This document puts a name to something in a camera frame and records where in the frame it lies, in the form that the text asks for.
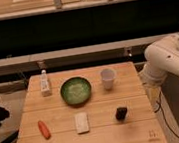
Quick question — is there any black eraser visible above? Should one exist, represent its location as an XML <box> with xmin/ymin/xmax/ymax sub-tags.
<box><xmin>115</xmin><ymin>106</ymin><xmax>127</xmax><ymax>121</ymax></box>

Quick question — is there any green bowl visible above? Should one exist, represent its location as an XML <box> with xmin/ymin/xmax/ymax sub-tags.
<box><xmin>60</xmin><ymin>77</ymin><xmax>92</xmax><ymax>106</ymax></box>

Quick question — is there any orange carrot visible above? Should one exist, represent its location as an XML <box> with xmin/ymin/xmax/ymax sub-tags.
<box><xmin>38</xmin><ymin>121</ymin><xmax>51</xmax><ymax>139</ymax></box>

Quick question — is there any white sponge block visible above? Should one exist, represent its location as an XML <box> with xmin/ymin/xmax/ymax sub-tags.
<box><xmin>74</xmin><ymin>112</ymin><xmax>90</xmax><ymax>134</ymax></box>

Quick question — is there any white small bottle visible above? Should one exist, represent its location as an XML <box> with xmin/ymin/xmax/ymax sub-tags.
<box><xmin>39</xmin><ymin>70</ymin><xmax>52</xmax><ymax>97</ymax></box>

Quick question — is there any black cable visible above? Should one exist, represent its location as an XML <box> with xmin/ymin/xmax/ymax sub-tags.
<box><xmin>153</xmin><ymin>87</ymin><xmax>179</xmax><ymax>143</ymax></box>

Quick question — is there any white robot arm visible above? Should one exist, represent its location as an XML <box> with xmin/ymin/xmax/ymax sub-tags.
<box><xmin>139</xmin><ymin>34</ymin><xmax>179</xmax><ymax>86</ymax></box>

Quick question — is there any white paper cup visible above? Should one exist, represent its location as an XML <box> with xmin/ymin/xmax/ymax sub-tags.
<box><xmin>100</xmin><ymin>68</ymin><xmax>116</xmax><ymax>90</ymax></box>

